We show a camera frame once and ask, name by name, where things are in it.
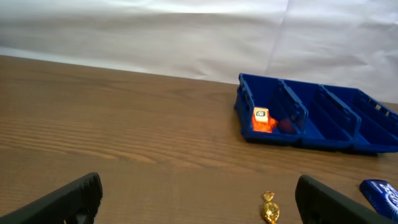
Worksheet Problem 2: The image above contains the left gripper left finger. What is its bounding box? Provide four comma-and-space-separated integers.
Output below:
0, 172, 103, 224

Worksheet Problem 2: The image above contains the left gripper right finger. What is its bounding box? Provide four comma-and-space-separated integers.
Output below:
294, 174, 398, 224

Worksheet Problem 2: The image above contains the orange candy box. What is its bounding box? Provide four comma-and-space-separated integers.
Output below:
251, 107, 279, 134
276, 118, 297, 135

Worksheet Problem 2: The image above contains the gold wrapped candy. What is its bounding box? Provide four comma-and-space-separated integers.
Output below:
260, 191, 280, 224

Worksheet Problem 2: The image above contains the blue candy pack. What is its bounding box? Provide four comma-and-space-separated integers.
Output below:
359, 179, 398, 222

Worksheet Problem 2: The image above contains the blue tray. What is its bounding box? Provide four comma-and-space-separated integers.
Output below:
233, 73, 398, 156

